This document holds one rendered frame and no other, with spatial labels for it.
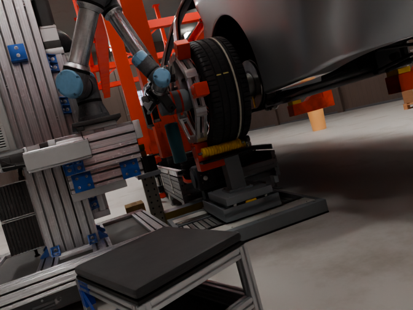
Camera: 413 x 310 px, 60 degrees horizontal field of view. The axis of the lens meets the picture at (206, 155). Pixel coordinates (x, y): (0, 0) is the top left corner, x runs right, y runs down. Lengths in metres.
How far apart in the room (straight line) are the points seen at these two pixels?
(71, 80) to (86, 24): 0.25
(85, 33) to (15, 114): 0.57
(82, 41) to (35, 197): 0.79
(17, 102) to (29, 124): 0.12
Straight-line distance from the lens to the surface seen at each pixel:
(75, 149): 1.63
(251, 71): 2.35
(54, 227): 1.96
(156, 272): 0.88
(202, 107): 1.95
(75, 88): 1.65
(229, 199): 2.07
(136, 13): 2.83
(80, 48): 1.69
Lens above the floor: 0.63
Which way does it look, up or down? 4 degrees down
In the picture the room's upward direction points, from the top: 15 degrees counter-clockwise
